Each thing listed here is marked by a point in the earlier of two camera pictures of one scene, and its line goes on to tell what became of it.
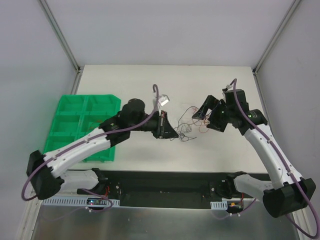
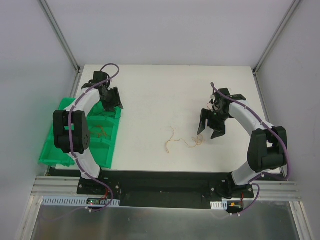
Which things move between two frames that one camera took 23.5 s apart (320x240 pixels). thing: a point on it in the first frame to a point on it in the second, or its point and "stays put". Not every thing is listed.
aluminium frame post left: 60,36 stays put
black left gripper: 160,125 to 111,99
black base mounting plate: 165,189 stays put
